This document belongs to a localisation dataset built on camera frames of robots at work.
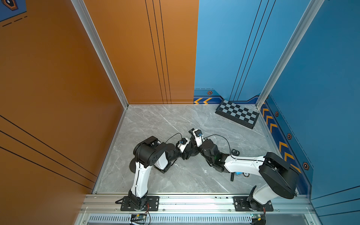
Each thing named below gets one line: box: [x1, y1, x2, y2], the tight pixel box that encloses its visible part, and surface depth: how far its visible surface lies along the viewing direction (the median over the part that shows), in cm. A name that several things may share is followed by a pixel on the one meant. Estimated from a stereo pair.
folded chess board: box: [215, 98, 260, 130], surface depth 113 cm
